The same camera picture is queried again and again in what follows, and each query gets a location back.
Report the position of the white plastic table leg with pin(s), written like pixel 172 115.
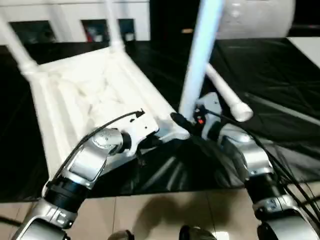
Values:
pixel 112 25
pixel 200 50
pixel 15 42
pixel 225 87

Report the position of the white plastic table top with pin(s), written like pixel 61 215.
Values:
pixel 87 87

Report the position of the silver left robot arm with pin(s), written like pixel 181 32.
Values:
pixel 87 162

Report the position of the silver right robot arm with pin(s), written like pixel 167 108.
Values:
pixel 255 155

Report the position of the black table mat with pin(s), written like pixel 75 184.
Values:
pixel 262 75

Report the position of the gold label sticker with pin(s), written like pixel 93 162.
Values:
pixel 187 31

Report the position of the dark left robot foot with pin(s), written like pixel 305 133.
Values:
pixel 121 235

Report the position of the black cabinet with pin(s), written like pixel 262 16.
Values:
pixel 170 15

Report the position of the grey cushion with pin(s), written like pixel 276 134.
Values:
pixel 262 20

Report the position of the white flat board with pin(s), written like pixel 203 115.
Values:
pixel 310 47

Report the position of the white glass-door cabinet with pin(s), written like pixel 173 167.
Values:
pixel 70 10

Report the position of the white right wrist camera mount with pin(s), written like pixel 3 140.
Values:
pixel 211 102

